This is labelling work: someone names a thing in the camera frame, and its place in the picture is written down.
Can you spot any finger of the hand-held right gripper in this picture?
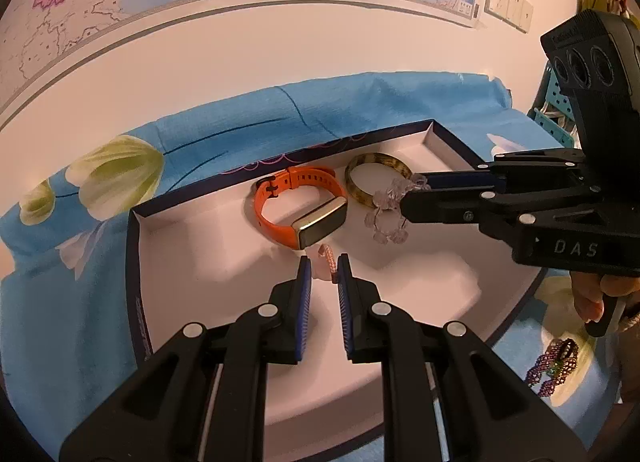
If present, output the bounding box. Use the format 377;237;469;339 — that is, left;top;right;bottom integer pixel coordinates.
414;148;609;196
401;186;602;243

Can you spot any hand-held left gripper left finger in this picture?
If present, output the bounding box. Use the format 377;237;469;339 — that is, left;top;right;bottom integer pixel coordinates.
59;256;313;462

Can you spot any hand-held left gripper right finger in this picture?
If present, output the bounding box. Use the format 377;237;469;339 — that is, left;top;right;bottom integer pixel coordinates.
338;255;587;462

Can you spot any clear crystal bead bracelet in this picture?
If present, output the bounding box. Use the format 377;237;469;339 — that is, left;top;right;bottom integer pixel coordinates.
364;174;432;245

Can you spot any white box tray navy rim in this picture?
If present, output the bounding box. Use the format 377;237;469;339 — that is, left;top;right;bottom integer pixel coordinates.
125;119;549;460

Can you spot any dark purple beaded ornament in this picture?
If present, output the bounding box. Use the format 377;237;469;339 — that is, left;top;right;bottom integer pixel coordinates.
525;354;570;397
547;338;580;374

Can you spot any person's right hand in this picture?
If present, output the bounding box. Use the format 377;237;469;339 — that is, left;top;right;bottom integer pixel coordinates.
570;273;640;323

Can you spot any teal perforated plastic rack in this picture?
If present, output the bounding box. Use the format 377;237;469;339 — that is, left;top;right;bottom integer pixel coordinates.
529;64;582;149

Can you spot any yellow coat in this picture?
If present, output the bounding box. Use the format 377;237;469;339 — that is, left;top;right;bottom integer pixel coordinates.
579;0;637;18

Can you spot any tortoiseshell bangle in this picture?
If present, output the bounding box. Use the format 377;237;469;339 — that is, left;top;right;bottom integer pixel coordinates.
345;153;415;207

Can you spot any blue floral cloth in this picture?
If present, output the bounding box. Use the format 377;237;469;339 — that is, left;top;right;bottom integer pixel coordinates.
0;70;640;462

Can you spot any orange strap smart watch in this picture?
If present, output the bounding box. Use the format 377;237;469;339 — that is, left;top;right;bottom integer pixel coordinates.
252;167;350;250

